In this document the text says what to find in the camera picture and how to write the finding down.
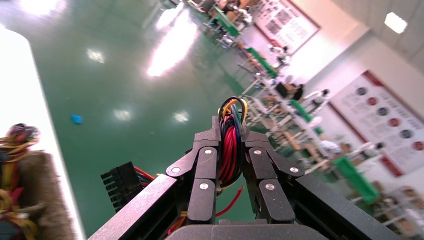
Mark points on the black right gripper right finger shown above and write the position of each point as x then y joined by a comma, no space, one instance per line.
275,202

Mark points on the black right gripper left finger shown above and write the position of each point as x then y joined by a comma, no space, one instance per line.
207,185

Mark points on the green topped workbench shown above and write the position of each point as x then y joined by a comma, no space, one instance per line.
356,180
227,23
303,114
263,63

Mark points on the worker in dark clothes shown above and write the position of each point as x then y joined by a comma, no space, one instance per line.
293,92

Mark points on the worker in white clothes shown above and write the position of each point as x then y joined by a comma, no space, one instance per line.
318,97

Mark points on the small blue object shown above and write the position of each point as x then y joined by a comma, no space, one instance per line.
76,119

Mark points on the brown cardboard divider box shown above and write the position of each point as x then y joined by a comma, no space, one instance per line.
43,185

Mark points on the red framed notice board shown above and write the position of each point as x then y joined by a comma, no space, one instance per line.
286,23

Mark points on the white ceiling light panel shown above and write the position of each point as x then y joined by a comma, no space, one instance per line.
396,22

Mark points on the wall poster with round pictures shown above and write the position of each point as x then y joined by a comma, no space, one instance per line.
381,122

